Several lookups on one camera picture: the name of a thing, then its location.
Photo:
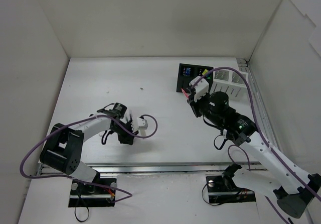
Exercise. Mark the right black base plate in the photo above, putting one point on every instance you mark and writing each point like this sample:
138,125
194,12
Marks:
215,192

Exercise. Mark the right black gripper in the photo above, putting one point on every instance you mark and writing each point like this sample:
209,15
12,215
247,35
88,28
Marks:
193,106

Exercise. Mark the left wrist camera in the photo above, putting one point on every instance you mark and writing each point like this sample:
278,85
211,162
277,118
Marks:
136,123

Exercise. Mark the aluminium rail frame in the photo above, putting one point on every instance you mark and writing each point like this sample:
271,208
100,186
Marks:
147,86

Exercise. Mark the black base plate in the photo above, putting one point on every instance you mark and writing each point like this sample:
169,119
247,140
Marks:
84,195
215,192

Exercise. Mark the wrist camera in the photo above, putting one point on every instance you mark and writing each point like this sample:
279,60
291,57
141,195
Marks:
198,88
136,123

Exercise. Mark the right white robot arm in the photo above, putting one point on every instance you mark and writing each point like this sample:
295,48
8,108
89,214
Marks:
292,187

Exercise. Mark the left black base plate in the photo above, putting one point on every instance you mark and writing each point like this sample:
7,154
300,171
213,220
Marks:
84,195

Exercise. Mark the black divided organizer box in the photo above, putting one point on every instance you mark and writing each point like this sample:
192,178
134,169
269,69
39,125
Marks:
183,81

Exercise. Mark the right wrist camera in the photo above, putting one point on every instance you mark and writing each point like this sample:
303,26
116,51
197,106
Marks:
198,88

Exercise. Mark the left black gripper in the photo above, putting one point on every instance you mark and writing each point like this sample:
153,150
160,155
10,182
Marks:
126,135

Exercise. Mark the red pen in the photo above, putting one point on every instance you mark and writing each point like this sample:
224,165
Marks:
186,95

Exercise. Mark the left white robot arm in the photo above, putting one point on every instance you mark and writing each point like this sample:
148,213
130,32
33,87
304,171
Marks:
63,150

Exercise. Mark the white divided organizer box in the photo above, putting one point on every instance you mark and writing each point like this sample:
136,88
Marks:
229,82

